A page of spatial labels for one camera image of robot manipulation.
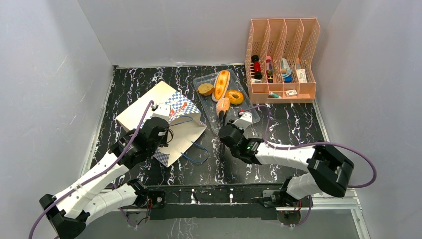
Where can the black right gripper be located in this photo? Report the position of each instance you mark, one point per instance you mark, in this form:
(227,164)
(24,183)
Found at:
(229,125)

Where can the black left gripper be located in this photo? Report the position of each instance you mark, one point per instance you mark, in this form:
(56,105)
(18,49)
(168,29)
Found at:
(164,141)

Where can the small orange fake bread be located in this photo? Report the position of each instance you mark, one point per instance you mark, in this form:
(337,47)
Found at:
(222,105)

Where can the clear plastic tray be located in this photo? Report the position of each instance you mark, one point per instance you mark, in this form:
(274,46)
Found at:
(209,106)

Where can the round yellow fake bun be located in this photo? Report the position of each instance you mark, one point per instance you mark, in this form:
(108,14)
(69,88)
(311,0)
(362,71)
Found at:
(236,97)

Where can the brown round fake bread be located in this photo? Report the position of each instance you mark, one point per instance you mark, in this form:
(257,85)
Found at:
(205,89)

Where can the yellow fake bread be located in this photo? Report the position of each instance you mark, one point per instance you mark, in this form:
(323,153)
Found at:
(220,85)

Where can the checkered paper bread bag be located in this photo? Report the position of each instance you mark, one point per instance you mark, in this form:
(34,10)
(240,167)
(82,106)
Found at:
(184,122)

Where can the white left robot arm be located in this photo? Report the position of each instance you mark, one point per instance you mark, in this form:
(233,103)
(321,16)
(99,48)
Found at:
(71,210)

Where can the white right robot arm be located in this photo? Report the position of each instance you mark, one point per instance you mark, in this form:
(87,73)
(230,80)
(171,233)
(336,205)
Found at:
(326,169)

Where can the green tipped tube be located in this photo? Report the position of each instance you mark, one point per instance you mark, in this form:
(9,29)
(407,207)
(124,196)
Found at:
(275,95)

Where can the red black dumbbell toy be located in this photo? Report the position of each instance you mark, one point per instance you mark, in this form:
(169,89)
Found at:
(256,67)

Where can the red pink bottle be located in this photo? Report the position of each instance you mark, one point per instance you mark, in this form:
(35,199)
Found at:
(269,69)

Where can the small white card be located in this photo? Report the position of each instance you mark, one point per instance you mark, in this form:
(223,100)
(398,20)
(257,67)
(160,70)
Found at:
(291,93)

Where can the peach desk file organizer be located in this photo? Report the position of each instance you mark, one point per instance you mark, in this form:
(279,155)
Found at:
(278,60)

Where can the blue tape roll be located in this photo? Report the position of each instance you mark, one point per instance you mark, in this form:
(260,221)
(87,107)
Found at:
(286,71)

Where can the white small box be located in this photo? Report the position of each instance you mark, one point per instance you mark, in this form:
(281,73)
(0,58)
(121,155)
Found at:
(300,72)

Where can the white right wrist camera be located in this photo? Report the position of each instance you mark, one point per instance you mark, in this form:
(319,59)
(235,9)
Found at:
(245,121)

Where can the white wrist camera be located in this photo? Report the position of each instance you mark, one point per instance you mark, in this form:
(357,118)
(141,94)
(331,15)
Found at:
(245,121)
(161,110)

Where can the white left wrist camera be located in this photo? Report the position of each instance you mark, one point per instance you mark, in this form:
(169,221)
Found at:
(161,110)

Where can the aluminium front rail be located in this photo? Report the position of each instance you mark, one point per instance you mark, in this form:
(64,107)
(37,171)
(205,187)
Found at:
(231,194)

